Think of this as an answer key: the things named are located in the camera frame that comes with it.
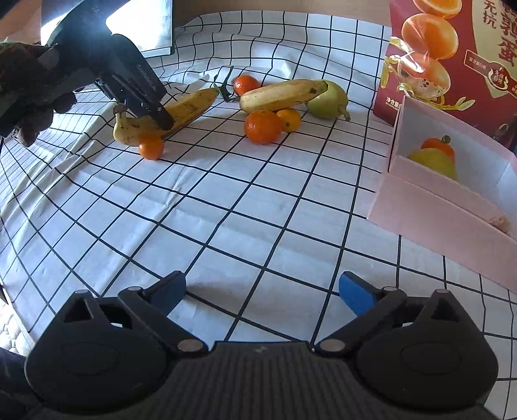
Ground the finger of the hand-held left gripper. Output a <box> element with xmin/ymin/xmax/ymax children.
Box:
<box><xmin>124</xmin><ymin>98</ymin><xmax>175</xmax><ymax>131</ymax></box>

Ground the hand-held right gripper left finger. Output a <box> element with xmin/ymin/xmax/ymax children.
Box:
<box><xmin>60</xmin><ymin>270</ymin><xmax>208</xmax><ymax>358</ymax></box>

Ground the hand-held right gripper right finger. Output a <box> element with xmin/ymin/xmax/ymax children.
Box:
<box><xmin>315</xmin><ymin>271</ymin><xmax>463</xmax><ymax>358</ymax></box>

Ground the curved yellow banana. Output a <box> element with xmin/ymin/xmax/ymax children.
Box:
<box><xmin>112</xmin><ymin>88</ymin><xmax>219</xmax><ymax>147</ymax></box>

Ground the small orange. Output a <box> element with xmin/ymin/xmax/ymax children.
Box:
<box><xmin>138</xmin><ymin>136</ymin><xmax>165</xmax><ymax>161</ymax></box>

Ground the pink cardboard box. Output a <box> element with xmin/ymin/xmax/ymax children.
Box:
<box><xmin>367</xmin><ymin>95</ymin><xmax>517</xmax><ymax>287</ymax></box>

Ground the large orange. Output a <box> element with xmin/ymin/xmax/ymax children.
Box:
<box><xmin>244</xmin><ymin>110</ymin><xmax>283</xmax><ymax>145</ymax></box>

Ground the straight yellow banana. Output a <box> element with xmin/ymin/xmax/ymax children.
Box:
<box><xmin>239</xmin><ymin>79</ymin><xmax>329</xmax><ymax>114</ymax></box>

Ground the yellowish orange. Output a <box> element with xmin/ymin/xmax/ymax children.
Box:
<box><xmin>276</xmin><ymin>108</ymin><xmax>303</xmax><ymax>132</ymax></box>

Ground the green pear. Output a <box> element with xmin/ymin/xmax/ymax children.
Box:
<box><xmin>306</xmin><ymin>80</ymin><xmax>351</xmax><ymax>122</ymax></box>

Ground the person's left hand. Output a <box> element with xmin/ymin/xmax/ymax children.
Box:
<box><xmin>0</xmin><ymin>40</ymin><xmax>78</xmax><ymax>147</ymax></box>

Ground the dark framed screen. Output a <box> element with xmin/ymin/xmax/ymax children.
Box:
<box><xmin>137</xmin><ymin>0</ymin><xmax>175</xmax><ymax>58</ymax></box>

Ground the dark green leaf stem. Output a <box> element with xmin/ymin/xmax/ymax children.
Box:
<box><xmin>213</xmin><ymin>67</ymin><xmax>239</xmax><ymax>102</ymax></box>

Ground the white checked tablecloth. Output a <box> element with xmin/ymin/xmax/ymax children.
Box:
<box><xmin>0</xmin><ymin>12</ymin><xmax>517</xmax><ymax>382</ymax></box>

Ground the yellow pear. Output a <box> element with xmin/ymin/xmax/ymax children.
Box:
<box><xmin>407</xmin><ymin>147</ymin><xmax>459</xmax><ymax>182</ymax></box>

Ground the white quilted mattress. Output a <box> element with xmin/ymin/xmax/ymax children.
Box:
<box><xmin>0</xmin><ymin>295</ymin><xmax>37</xmax><ymax>352</ymax></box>

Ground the orange with stem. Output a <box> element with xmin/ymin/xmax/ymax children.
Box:
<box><xmin>422</xmin><ymin>135</ymin><xmax>456</xmax><ymax>164</ymax></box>

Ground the red printed carton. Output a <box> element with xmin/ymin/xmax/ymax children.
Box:
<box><xmin>372</xmin><ymin>0</ymin><xmax>517</xmax><ymax>148</ymax></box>

